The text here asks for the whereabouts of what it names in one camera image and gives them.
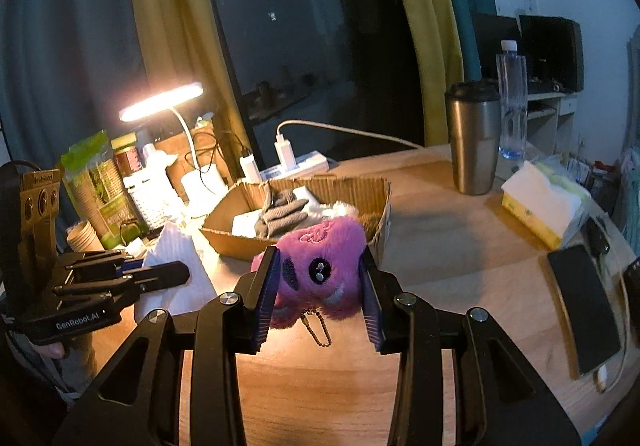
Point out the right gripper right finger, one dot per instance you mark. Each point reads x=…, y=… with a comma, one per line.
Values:
x=500, y=397

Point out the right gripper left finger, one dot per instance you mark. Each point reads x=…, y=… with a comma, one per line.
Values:
x=135, y=398

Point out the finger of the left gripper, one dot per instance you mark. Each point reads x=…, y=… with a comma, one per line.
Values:
x=141, y=280
x=105, y=263

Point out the white towel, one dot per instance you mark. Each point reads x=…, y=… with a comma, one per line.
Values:
x=243, y=224

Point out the grey dotted glove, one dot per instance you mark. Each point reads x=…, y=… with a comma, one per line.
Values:
x=281, y=212

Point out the pink plush toy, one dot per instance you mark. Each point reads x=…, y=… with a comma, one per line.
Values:
x=319, y=269

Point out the person left hand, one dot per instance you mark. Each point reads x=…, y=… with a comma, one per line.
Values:
x=54, y=351

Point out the stacked paper cups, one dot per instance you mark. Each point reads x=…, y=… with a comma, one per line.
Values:
x=83, y=238

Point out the white woven basket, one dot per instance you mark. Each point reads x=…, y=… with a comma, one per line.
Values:
x=154, y=197

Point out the brown cardboard box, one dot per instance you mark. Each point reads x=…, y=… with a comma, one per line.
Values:
x=368, y=195

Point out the black smartphone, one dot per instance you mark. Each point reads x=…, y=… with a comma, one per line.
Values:
x=586, y=306

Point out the white desk lamp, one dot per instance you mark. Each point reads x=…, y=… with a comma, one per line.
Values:
x=166, y=114

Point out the yellow tissue pack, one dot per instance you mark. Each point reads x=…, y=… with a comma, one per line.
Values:
x=547, y=201

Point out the teal curtain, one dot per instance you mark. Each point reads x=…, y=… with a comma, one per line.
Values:
x=67, y=69

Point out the white power strip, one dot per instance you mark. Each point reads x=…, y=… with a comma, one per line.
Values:
x=307, y=164

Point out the yellow curtain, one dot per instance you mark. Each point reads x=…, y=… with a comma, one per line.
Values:
x=350, y=78

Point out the steel travel mug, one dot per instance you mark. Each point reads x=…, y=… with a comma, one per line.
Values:
x=473, y=117

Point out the clear water bottle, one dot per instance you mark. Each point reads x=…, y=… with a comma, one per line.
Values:
x=513, y=90

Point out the black computer monitor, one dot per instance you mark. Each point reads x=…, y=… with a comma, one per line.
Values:
x=551, y=45

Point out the white charger with black cable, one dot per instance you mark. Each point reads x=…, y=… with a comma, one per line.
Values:
x=249, y=168

